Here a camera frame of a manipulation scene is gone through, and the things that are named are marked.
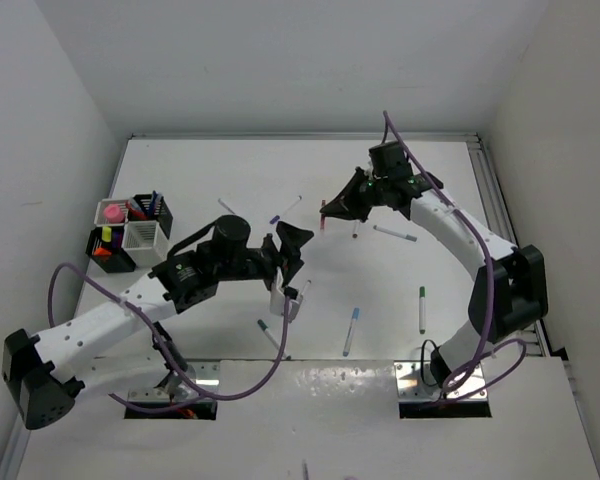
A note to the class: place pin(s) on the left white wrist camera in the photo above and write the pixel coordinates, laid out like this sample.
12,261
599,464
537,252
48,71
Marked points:
284,301

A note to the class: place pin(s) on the grey tip white marker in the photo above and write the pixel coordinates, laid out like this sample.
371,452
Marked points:
302,292

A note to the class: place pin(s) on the light blue cap marker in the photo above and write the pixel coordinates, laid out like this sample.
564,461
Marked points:
350,332

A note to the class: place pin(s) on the metal base plate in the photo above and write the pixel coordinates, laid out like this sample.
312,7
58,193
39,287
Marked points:
204,374
416,386

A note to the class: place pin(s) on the yellow cap black highlighter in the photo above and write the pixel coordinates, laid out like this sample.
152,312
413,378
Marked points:
106,234

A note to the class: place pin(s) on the blue clear pen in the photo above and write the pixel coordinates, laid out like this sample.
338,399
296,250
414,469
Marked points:
152,204

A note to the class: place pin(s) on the dark red cap marker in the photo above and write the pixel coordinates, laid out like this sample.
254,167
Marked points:
355,230

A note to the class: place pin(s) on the red clear pen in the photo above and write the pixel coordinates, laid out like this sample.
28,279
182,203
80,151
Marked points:
322,217

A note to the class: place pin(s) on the orange cap black highlighter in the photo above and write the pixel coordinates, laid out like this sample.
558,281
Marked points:
102,249

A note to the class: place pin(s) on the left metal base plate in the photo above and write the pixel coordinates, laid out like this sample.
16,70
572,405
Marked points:
204,374

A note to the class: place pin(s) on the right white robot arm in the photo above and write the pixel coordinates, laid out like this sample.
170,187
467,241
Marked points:
510,290

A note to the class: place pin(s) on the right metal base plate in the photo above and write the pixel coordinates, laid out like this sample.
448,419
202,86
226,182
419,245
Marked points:
416,386

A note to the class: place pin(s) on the green cap white marker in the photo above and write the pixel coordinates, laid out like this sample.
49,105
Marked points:
422,310

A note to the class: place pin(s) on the pink glitter bottle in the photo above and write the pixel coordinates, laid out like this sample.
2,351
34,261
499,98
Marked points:
113,214

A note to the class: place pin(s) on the black and white pen organizer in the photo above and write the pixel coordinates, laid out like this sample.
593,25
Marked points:
144,244

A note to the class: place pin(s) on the red gel pen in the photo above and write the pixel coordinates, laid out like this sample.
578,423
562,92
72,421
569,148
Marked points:
136,210

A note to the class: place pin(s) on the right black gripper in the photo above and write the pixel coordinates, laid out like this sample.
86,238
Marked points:
345,205

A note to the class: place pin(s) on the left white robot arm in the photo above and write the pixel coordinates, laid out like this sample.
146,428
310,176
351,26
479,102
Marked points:
47,372

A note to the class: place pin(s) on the dark blue pen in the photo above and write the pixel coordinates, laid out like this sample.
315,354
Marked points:
157,204

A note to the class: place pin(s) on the mint cap white marker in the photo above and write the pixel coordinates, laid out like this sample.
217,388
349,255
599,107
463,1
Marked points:
226,206

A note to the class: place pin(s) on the purple cap white marker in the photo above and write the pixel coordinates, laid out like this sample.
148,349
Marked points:
278,216

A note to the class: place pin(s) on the grey cap white marker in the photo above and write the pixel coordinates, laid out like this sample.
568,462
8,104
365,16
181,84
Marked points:
396,234

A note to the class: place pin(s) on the teal cap white marker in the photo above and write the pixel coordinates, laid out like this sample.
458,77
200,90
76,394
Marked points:
272,339

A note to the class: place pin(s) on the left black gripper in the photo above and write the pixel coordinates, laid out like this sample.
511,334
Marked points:
291,240

